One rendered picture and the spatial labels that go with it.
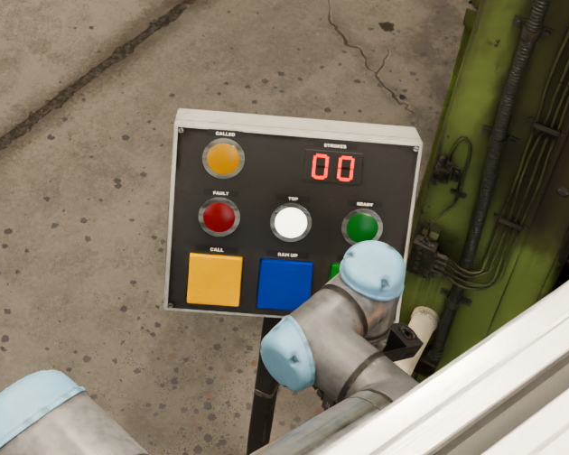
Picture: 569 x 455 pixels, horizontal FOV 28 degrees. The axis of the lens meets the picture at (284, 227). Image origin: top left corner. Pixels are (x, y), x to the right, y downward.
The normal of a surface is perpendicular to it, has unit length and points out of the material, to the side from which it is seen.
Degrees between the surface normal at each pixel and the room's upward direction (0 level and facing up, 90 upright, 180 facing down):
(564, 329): 0
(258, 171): 60
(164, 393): 0
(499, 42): 90
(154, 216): 0
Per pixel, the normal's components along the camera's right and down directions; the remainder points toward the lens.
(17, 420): -0.08, -0.54
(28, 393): 0.15, -0.72
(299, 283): 0.02, 0.35
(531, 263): -0.44, 0.67
